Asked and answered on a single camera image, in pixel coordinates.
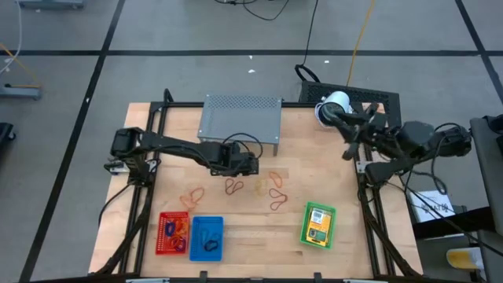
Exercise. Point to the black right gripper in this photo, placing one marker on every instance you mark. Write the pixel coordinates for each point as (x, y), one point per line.
(371, 126)

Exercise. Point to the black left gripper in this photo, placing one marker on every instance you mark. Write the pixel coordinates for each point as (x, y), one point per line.
(236, 163)

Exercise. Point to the orange rubber band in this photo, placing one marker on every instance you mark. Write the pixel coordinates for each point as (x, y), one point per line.
(192, 198)
(281, 184)

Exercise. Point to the blue plastic basket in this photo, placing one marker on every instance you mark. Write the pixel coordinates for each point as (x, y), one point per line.
(216, 228)

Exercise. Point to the black wide band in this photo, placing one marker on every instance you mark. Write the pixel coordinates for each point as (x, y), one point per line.
(206, 246)

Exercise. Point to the yellow card pack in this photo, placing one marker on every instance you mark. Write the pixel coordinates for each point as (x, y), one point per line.
(318, 226)

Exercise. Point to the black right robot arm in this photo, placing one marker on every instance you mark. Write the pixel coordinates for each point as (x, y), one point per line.
(416, 137)

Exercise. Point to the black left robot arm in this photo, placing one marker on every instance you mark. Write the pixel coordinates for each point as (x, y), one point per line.
(177, 147)

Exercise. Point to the grey perforated metal shelf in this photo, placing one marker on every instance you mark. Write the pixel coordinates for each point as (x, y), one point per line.
(239, 114)

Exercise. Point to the green plastic basket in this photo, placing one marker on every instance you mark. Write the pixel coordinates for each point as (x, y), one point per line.
(304, 236)

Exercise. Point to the red plastic basket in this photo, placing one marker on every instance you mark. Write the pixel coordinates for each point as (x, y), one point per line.
(161, 247)

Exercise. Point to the white booklet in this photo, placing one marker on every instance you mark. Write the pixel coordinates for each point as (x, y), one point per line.
(430, 206)

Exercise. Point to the black shelf board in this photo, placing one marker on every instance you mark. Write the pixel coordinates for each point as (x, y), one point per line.
(452, 226)

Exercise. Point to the grey cart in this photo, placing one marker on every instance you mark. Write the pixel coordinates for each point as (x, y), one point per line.
(487, 177)

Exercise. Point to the white label strip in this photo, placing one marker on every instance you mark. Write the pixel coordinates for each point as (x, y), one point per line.
(359, 281)

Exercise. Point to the yellow white roll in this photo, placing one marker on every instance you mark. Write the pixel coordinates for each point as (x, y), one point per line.
(463, 259)

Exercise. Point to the grey stand foot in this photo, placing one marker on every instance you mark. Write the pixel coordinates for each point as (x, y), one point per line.
(19, 93)

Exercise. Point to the white cylindrical camera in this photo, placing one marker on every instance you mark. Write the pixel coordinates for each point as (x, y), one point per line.
(338, 98)

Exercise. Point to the black aluminium table frame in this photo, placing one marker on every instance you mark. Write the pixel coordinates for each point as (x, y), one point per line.
(184, 105)

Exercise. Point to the black clamp bracket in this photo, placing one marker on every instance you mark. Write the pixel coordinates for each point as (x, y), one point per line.
(317, 277)
(203, 276)

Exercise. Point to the grey metal base plate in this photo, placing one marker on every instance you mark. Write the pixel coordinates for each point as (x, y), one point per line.
(51, 4)

